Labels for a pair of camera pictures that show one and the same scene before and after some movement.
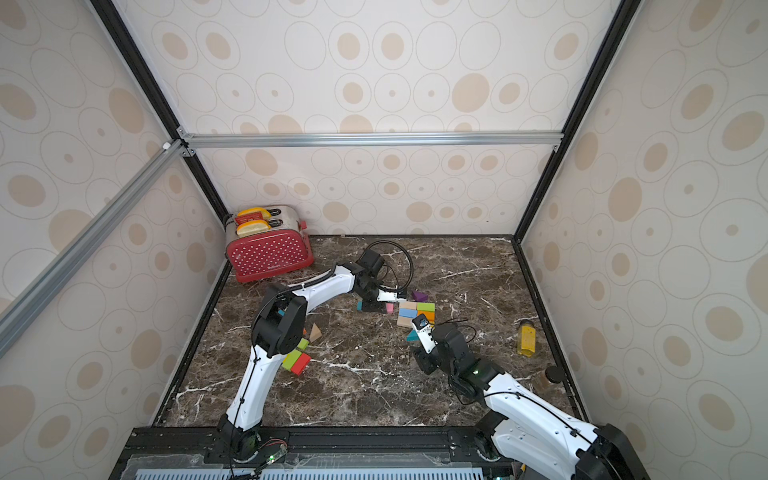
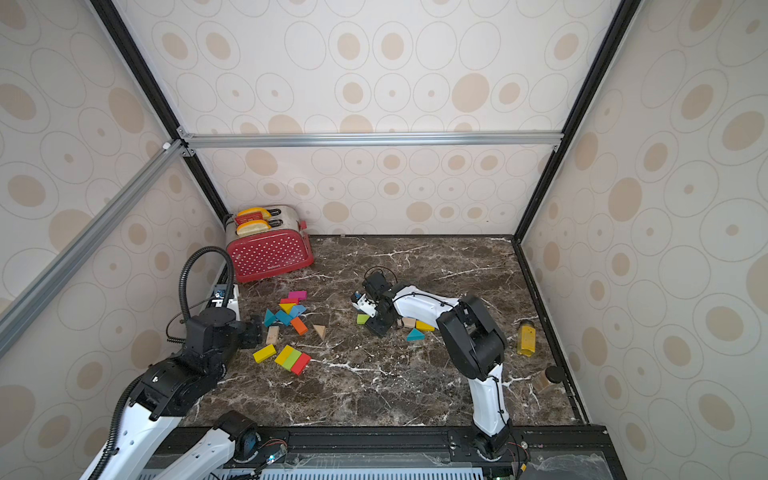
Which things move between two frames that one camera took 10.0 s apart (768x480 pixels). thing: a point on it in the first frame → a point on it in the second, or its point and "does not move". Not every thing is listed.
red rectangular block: [300, 364] does not move
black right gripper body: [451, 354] → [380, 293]
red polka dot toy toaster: [283, 249] does not move
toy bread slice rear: [265, 214] does not move
